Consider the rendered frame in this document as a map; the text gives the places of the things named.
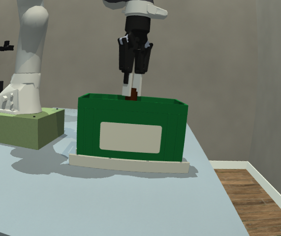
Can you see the green crate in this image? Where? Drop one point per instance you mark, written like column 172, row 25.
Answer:
column 150, row 128

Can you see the brown bottle with green label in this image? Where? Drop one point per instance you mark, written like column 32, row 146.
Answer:
column 133, row 95

